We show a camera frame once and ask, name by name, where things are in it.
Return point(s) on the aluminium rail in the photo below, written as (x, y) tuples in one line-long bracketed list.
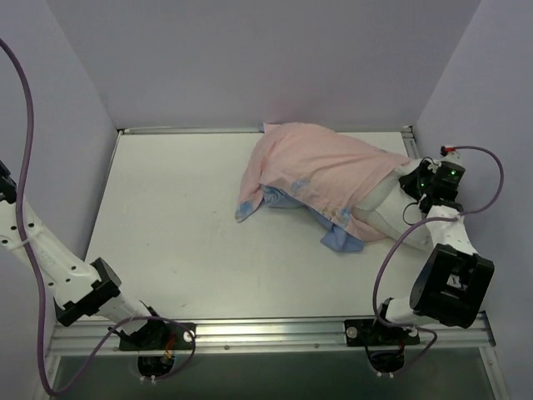
[(270, 335), (416, 146), (209, 130)]

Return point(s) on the white pillow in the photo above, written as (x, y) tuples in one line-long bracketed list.
[(387, 208)]

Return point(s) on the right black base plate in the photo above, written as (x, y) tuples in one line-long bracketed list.
[(369, 332)]

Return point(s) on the back aluminium rail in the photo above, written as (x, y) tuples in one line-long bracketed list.
[(209, 130)]

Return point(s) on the right side aluminium rail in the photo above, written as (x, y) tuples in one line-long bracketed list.
[(416, 146)]

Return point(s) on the blue pink printed pillowcase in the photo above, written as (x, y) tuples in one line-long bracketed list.
[(303, 165)]

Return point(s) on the front aluminium rail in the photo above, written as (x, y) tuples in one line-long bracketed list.
[(270, 335)]

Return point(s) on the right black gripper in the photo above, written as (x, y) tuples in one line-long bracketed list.
[(409, 182)]

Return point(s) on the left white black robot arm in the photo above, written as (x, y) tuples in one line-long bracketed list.
[(79, 288)]

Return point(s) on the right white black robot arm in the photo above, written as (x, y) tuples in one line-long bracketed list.
[(395, 312)]

